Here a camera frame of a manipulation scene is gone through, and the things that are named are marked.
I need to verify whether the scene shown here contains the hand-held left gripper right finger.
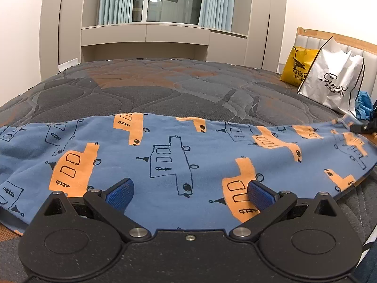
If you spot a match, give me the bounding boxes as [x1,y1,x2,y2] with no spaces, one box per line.
[229,180,342,241]

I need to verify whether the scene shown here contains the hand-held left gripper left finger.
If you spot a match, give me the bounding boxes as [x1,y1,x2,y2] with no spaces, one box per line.
[38,178,151,243]

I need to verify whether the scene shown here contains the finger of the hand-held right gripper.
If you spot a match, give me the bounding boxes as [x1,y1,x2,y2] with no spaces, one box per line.
[350,119,377,134]

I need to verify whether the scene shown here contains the blue pants with orange print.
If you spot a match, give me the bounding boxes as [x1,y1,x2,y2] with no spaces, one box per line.
[0,112,377,236]

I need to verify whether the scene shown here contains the blue crumpled cloth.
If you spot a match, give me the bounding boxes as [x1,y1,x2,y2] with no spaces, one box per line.
[353,91,374,120]

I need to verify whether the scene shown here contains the white shopping bag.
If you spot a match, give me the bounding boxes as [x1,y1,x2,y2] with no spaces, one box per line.
[297,37,366,115]

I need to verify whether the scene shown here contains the yellow shopping bag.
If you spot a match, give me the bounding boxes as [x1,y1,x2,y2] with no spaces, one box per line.
[280,46,320,87]

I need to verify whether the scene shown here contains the wooden padded headboard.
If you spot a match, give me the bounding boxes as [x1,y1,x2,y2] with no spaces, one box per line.
[295,26,377,101]

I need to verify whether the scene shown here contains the grey orange quilted bed mattress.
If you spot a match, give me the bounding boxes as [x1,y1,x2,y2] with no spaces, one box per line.
[0,58,377,283]

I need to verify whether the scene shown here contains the person's dark trouser leg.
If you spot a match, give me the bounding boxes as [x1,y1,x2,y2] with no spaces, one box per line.
[352,233,377,283]

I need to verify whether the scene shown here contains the beige built-in wardrobe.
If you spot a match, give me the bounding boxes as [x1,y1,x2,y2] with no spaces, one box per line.
[40,0,287,73]

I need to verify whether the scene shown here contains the light blue curtain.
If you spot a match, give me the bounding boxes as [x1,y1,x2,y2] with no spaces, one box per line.
[198,0,236,31]
[98,0,136,26]

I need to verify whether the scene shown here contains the window with dark frame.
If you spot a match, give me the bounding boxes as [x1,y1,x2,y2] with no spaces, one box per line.
[131,0,205,25]

